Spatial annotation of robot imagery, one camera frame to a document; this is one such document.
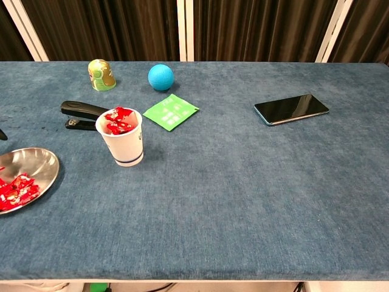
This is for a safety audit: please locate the silver metal plate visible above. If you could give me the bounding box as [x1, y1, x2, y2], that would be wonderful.
[0, 147, 61, 215]

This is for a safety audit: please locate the white paper cup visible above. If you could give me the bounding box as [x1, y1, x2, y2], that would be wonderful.
[95, 107, 143, 167]

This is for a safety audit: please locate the black stapler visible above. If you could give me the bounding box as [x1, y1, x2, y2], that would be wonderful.
[60, 100, 110, 131]

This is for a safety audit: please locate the green gold figurine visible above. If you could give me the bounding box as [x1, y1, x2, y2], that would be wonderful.
[88, 58, 117, 92]

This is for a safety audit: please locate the blue ball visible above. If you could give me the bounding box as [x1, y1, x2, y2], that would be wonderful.
[148, 64, 174, 92]

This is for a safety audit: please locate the green sachet packet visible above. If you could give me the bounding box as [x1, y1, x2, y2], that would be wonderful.
[142, 93, 200, 132]

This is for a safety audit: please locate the blue table mat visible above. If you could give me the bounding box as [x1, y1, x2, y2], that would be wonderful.
[0, 61, 389, 281]

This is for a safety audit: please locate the black smartphone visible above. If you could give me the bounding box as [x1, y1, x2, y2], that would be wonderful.
[253, 94, 330, 127]

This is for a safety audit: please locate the white frame post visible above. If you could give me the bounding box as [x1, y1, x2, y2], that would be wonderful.
[2, 0, 50, 62]
[315, 0, 355, 63]
[176, 0, 195, 62]

